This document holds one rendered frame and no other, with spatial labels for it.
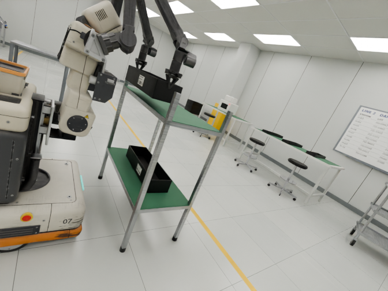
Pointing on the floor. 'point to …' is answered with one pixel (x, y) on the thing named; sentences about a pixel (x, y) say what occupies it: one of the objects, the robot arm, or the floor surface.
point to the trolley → (365, 231)
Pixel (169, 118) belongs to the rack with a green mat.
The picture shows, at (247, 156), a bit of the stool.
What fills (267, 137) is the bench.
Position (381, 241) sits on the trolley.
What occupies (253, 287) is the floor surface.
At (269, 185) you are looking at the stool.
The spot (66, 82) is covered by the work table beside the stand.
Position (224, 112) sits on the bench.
